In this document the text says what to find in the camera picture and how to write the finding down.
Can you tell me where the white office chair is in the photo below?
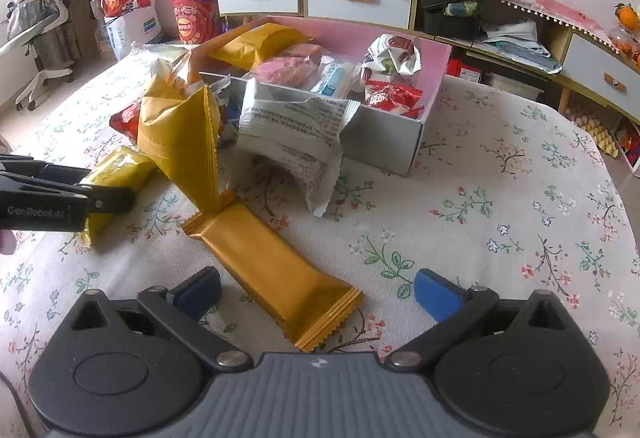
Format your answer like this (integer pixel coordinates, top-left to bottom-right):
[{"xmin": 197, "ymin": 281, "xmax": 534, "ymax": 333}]
[{"xmin": 0, "ymin": 0, "xmax": 77, "ymax": 113}]

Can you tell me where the grey backpack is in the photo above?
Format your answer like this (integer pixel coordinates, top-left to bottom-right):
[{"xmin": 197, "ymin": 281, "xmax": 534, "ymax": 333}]
[{"xmin": 6, "ymin": 0, "xmax": 48, "ymax": 42}]

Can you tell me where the stack of papers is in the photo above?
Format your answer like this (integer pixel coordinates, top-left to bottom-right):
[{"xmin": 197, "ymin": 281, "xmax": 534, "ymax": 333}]
[{"xmin": 480, "ymin": 19, "xmax": 565, "ymax": 74}]

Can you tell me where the clear plastic storage box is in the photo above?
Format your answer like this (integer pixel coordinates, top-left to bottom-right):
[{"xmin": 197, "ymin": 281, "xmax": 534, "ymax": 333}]
[{"xmin": 486, "ymin": 70, "xmax": 547, "ymax": 104}]

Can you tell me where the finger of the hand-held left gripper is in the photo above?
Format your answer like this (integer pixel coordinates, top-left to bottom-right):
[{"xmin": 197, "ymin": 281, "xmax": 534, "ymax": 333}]
[{"xmin": 0, "ymin": 155, "xmax": 137, "ymax": 215}]

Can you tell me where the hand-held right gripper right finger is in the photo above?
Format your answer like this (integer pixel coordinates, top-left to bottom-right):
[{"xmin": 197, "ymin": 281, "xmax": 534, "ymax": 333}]
[{"xmin": 385, "ymin": 268, "xmax": 572, "ymax": 369}]

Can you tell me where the small orange snack packet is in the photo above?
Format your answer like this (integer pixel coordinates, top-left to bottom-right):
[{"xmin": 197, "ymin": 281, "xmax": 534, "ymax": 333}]
[{"xmin": 170, "ymin": 50, "xmax": 203, "ymax": 86}]

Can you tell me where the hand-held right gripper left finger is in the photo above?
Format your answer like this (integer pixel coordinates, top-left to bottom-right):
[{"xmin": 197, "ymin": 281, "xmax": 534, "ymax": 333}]
[{"xmin": 70, "ymin": 266, "xmax": 254, "ymax": 370}]

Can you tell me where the clear wafer biscuit packet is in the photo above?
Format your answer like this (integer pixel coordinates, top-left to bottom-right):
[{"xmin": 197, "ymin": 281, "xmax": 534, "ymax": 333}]
[{"xmin": 282, "ymin": 42, "xmax": 325, "ymax": 66}]

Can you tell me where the red cardboard box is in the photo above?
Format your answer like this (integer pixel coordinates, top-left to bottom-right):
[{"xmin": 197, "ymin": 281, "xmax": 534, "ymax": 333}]
[{"xmin": 444, "ymin": 56, "xmax": 490, "ymax": 82}]

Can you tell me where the shiny yellow snack packet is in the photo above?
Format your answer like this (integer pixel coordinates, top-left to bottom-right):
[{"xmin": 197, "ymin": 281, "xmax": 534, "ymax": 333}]
[{"xmin": 79, "ymin": 144, "xmax": 162, "ymax": 249}]

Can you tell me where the yellow egg tray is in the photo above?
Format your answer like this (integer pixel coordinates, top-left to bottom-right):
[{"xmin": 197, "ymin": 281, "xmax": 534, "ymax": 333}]
[{"xmin": 569, "ymin": 96, "xmax": 623, "ymax": 155}]

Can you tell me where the pink cardboard box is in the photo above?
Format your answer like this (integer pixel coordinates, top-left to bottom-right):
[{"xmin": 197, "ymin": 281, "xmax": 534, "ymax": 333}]
[{"xmin": 191, "ymin": 14, "xmax": 454, "ymax": 177}]

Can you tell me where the red snack packet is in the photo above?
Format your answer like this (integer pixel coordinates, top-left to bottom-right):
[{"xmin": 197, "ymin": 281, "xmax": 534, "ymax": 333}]
[{"xmin": 361, "ymin": 78, "xmax": 426, "ymax": 119}]

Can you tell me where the low wooden cabinet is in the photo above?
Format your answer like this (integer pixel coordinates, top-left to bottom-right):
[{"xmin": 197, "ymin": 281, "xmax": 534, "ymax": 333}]
[{"xmin": 412, "ymin": 0, "xmax": 640, "ymax": 129}]

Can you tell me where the pink nougat packet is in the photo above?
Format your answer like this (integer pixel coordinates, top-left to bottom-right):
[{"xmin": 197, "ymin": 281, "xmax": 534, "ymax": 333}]
[{"xmin": 254, "ymin": 52, "xmax": 321, "ymax": 87}]

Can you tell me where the black storage box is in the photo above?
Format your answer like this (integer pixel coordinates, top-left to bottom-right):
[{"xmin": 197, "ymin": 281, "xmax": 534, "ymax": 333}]
[{"xmin": 416, "ymin": 0, "xmax": 485, "ymax": 42}]

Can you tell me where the yellow snack packet white label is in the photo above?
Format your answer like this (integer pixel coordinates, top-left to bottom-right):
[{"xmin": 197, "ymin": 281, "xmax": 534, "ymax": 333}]
[{"xmin": 206, "ymin": 22, "xmax": 315, "ymax": 69}]

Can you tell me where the red foil candy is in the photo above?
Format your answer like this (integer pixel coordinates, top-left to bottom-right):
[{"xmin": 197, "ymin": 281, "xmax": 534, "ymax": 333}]
[{"xmin": 108, "ymin": 98, "xmax": 145, "ymax": 145}]

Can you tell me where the red cartoon bag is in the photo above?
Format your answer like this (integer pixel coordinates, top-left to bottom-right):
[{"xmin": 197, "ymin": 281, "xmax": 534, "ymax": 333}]
[{"xmin": 168, "ymin": 0, "xmax": 222, "ymax": 46}]

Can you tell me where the long gold snack packet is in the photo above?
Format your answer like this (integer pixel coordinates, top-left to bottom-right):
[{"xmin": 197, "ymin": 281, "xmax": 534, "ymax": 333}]
[{"xmin": 179, "ymin": 202, "xmax": 365, "ymax": 354}]

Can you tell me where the orange fruit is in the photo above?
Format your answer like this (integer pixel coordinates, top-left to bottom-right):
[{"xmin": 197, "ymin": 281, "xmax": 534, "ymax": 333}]
[{"xmin": 613, "ymin": 2, "xmax": 640, "ymax": 29}]

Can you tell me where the white pistachio packet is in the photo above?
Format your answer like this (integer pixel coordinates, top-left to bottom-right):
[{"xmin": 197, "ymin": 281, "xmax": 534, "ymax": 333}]
[{"xmin": 361, "ymin": 32, "xmax": 425, "ymax": 82}]

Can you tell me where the white paper shopping bag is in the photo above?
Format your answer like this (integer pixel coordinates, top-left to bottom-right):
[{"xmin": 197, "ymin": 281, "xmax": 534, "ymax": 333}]
[{"xmin": 102, "ymin": 0, "xmax": 164, "ymax": 62}]

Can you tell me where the blue white snack packet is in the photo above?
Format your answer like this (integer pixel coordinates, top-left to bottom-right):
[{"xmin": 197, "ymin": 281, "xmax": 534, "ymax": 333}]
[{"xmin": 309, "ymin": 62, "xmax": 362, "ymax": 99}]

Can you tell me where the large plain yellow snack packet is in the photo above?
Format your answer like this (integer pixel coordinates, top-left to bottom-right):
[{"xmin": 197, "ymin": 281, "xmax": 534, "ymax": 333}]
[{"xmin": 136, "ymin": 72, "xmax": 237, "ymax": 215}]

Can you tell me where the white grey-text snack packet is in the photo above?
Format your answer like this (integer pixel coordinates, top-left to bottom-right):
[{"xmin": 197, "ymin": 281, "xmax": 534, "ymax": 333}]
[{"xmin": 236, "ymin": 79, "xmax": 362, "ymax": 219}]

